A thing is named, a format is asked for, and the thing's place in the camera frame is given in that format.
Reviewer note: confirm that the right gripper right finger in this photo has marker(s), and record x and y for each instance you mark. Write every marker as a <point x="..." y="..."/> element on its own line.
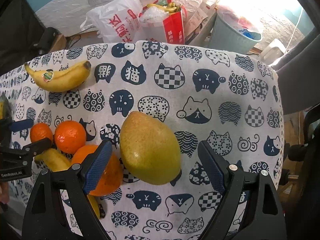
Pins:
<point x="214" y="165"/>

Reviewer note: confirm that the banana with sticker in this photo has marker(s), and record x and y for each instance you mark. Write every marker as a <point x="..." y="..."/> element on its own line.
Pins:
<point x="60" y="81"/>

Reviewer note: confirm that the dark hanging cloth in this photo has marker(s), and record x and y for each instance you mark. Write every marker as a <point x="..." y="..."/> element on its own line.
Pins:
<point x="20" y="31"/>

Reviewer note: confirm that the person's right hand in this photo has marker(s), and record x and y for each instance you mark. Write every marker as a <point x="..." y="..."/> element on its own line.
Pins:
<point x="4" y="192"/>

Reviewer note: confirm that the small tangerine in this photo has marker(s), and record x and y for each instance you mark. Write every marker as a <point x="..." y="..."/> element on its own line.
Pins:
<point x="69" y="136"/>
<point x="40" y="131"/>

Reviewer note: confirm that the small yellow pear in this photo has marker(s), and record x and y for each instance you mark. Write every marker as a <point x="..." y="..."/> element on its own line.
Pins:
<point x="149" y="149"/>

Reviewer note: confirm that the black device on wooden box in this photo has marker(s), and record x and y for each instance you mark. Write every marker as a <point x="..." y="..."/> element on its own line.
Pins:
<point x="50" y="41"/>

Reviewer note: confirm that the cat pattern tablecloth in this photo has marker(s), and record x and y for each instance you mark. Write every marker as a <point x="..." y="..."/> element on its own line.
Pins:
<point x="227" y="99"/>

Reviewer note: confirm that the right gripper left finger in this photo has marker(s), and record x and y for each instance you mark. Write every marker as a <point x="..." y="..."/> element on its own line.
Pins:
<point x="94" y="165"/>

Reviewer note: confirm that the grey green trash bin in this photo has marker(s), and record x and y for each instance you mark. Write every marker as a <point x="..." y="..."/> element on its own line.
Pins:
<point x="224" y="37"/>

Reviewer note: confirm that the white plastic shopping bag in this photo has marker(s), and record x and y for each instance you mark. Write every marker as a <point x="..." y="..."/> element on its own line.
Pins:
<point x="116" y="21"/>

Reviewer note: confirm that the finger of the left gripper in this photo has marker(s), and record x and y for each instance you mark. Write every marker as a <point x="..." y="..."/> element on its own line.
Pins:
<point x="21" y="125"/>
<point x="36" y="148"/>

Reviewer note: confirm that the plain yellow banana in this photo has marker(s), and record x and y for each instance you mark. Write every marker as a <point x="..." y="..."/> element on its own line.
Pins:
<point x="56" y="162"/>

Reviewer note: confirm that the red white trash box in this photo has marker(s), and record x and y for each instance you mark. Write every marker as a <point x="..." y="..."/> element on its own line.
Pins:
<point x="163" y="21"/>

